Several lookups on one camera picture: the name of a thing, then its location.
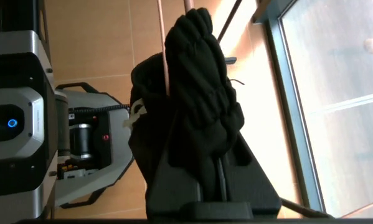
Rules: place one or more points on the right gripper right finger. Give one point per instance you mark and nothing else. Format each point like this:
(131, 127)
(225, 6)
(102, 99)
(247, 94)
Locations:
(254, 186)

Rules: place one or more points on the pink clothes hanger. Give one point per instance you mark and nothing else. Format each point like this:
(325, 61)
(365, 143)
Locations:
(163, 46)

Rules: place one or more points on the black clothes rack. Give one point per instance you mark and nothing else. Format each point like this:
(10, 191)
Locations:
(229, 20)

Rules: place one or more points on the window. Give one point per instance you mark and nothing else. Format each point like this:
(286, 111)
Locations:
(290, 93)

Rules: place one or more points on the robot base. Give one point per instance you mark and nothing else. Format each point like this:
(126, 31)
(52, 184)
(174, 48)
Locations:
(18, 102)

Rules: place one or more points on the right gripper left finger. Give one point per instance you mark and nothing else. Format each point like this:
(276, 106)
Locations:
(170, 193)

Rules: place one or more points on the black shorts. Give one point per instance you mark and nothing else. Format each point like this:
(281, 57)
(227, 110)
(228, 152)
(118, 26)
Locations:
(198, 77)

